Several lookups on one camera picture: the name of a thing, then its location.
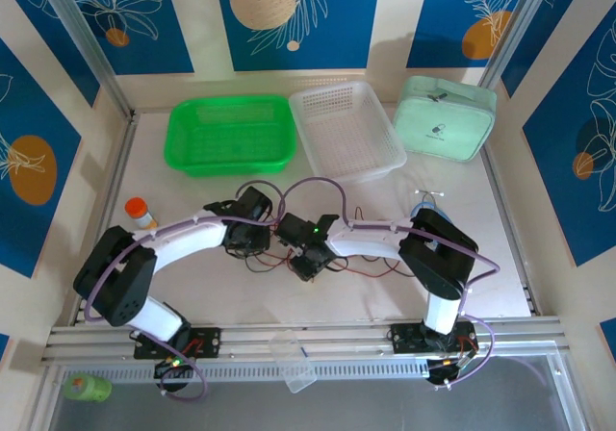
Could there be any red wire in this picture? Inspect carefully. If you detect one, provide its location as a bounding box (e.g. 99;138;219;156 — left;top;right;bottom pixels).
259;250;299;266
331;257;418;278

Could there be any green plastic basket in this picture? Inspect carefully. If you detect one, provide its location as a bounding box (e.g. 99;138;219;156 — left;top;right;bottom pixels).
163;94;297;178

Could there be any white plastic basket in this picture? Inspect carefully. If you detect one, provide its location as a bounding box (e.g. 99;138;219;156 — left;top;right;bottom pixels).
288;80;408;183

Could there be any orange lid pill bottle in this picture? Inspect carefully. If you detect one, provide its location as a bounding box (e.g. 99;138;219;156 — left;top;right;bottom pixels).
124;197;159;233

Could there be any blue stethoscope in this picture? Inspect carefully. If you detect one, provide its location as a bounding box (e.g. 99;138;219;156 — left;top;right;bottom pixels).
414;189;451;220

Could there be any clear plastic container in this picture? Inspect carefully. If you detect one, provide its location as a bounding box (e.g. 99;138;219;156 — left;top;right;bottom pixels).
269;330;318;393

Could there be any mint green zip pouch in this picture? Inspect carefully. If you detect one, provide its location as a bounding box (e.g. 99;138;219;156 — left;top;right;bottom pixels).
392;75;498;164

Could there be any black controller board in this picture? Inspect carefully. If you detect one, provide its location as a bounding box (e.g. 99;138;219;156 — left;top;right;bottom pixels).
425;356;482;385
153;358;193;384

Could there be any green tape roll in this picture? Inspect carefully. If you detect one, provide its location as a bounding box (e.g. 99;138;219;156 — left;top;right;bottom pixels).
64;372;113;402

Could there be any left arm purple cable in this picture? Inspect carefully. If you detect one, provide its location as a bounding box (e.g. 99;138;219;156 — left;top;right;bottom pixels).
85;179;288;403

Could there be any aluminium front rail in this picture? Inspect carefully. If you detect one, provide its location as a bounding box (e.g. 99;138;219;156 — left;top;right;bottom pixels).
40;314;572;369

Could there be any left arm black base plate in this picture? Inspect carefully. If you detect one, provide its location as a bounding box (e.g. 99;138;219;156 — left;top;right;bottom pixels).
133;327;222;360

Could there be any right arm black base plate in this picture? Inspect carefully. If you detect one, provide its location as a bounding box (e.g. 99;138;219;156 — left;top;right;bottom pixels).
390;322;478;355

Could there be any slotted grey cable duct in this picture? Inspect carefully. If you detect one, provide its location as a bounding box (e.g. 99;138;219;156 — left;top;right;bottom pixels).
57;359;559;385

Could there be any aluminium corner post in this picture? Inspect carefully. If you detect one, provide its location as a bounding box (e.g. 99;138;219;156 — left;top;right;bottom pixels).
478;0;550;90
36;0;136;119

